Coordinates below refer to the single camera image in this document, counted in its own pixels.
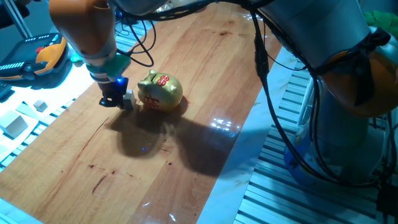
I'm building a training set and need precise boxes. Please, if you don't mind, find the tiny wooden cube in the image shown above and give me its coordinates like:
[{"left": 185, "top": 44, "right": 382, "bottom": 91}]
[{"left": 33, "top": 99, "right": 49, "bottom": 113}]

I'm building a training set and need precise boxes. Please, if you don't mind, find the pale wooden cube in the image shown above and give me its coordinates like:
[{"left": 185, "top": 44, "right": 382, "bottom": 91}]
[{"left": 121, "top": 89, "right": 137, "bottom": 111}]

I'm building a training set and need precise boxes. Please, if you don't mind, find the white marble pattern sheet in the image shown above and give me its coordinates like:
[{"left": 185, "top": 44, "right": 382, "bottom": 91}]
[{"left": 0, "top": 46, "right": 304, "bottom": 224}]

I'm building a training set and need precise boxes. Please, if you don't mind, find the large pale wooden block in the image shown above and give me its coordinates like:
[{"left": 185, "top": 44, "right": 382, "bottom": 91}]
[{"left": 0, "top": 110, "right": 29, "bottom": 139}]

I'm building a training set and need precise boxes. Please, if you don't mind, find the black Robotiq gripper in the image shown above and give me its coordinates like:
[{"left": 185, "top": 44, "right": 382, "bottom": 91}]
[{"left": 98, "top": 77, "right": 130, "bottom": 110}]

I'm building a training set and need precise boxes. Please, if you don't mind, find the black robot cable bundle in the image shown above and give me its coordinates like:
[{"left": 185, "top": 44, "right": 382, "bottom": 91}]
[{"left": 113, "top": 0, "right": 398, "bottom": 190}]

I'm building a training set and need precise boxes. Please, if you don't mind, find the orange wood grain board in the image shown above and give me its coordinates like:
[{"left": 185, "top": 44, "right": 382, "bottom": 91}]
[{"left": 0, "top": 2, "right": 282, "bottom": 224}]

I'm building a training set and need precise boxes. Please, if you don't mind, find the green cloth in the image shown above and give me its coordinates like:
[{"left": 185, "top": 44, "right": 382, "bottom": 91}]
[{"left": 363, "top": 10, "right": 398, "bottom": 40}]

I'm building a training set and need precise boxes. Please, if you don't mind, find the golden piggy bank red print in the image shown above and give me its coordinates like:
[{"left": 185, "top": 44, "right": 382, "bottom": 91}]
[{"left": 137, "top": 69, "right": 184, "bottom": 114}]

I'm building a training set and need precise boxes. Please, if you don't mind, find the slanted aluminium pole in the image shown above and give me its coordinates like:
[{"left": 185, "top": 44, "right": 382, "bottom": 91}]
[{"left": 2, "top": 0, "right": 34, "bottom": 40}]

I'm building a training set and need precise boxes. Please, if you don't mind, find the forearm in black sleeve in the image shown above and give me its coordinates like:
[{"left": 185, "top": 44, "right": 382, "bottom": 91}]
[{"left": 0, "top": 2, "right": 30, "bottom": 29}]

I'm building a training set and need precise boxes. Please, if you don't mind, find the black orange teach pendant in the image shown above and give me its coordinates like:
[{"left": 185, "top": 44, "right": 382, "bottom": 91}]
[{"left": 0, "top": 32, "right": 69, "bottom": 82}]

